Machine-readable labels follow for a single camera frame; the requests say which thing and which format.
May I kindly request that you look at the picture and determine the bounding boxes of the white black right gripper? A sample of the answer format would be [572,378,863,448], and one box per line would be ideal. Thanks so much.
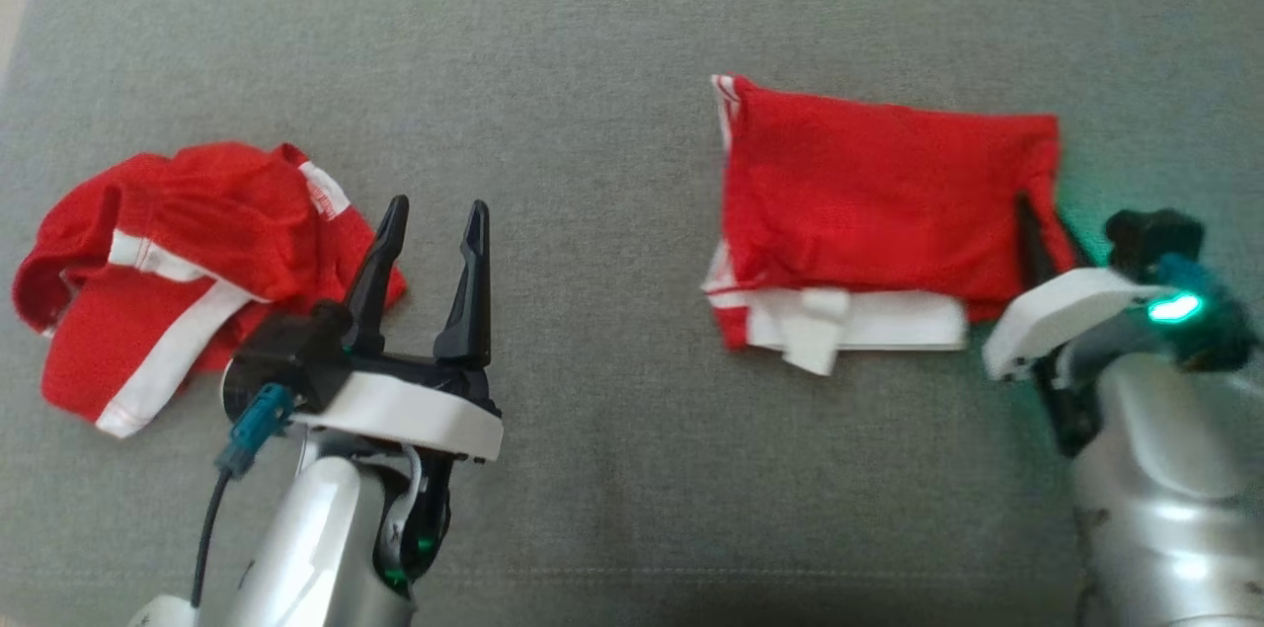
[983,193,1257,459]

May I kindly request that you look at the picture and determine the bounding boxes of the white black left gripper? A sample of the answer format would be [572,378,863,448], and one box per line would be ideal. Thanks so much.
[291,196,506,600]

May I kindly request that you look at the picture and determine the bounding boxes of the red shorts white waistband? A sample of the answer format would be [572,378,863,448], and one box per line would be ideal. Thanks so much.
[701,74,1077,378]

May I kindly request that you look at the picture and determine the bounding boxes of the red shorts white side stripe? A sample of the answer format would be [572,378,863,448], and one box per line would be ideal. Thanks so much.
[12,141,408,439]

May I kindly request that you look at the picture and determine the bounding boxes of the grey fabric sofa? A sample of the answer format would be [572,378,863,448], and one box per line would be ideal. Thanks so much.
[0,0,1264,627]

